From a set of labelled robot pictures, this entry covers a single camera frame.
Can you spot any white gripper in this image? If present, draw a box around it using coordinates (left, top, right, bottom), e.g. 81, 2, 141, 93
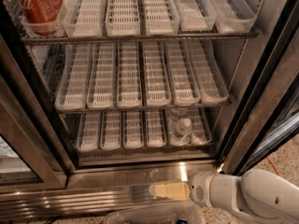
149, 171, 215, 207

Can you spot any clear water bottle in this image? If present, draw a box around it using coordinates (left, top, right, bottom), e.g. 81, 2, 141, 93
170, 107, 188, 121
174, 118, 192, 146

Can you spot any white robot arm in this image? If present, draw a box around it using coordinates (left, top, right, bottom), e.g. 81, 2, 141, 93
149, 169, 299, 224

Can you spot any open fridge glass door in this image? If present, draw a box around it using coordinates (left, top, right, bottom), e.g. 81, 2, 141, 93
214, 0, 299, 175

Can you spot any stainless steel display fridge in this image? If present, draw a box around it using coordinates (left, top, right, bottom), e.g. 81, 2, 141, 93
0, 0, 299, 222

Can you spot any red cola bottle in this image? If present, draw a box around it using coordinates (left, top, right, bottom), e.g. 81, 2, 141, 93
18, 0, 63, 35

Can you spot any clear plastic bin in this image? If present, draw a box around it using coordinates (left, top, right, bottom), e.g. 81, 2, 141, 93
105, 201, 206, 224

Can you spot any bottom wire shelf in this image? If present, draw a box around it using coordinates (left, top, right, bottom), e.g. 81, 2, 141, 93
78, 144, 215, 167

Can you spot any orange cable on floor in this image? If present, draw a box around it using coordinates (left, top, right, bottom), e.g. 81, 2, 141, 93
266, 156, 280, 176

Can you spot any top wire shelf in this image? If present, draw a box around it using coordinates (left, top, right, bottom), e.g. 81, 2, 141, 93
21, 31, 259, 46

